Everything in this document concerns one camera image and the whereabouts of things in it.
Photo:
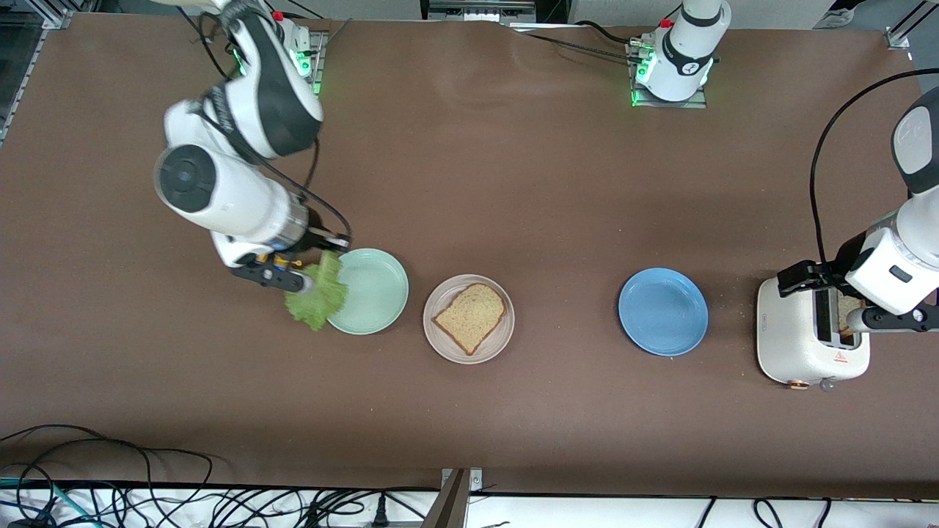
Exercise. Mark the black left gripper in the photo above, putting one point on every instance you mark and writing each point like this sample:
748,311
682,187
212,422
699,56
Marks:
835,270

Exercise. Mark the black power plug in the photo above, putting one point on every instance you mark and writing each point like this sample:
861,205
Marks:
381,513

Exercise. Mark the beige plate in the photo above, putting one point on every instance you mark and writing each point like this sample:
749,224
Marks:
440,345

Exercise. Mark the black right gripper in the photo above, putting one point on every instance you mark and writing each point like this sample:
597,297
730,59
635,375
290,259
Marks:
316,233

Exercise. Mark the brown bread slice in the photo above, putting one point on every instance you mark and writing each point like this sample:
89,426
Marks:
849,301
469,319

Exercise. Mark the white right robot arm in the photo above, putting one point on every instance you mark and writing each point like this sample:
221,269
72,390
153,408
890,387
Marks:
220,191

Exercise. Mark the mint green plate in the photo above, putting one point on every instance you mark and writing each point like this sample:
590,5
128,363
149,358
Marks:
374,293

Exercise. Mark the grey metal bracket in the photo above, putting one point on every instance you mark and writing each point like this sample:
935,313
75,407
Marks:
451,506

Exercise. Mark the green lettuce leaf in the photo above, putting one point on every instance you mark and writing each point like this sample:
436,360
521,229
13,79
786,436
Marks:
319,301

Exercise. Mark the aluminium profile post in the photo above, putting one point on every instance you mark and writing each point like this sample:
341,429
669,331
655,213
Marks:
910,22

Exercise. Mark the aluminium frame rail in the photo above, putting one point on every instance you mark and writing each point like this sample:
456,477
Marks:
28,73

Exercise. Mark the white two-slot toaster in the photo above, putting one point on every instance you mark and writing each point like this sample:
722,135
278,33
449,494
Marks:
788,337

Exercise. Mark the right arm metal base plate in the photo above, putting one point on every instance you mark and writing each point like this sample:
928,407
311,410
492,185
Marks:
318,66

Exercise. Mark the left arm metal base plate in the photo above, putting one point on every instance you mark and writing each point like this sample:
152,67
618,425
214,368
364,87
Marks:
704,99

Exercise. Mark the blue plate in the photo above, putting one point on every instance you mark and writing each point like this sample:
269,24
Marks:
663,312

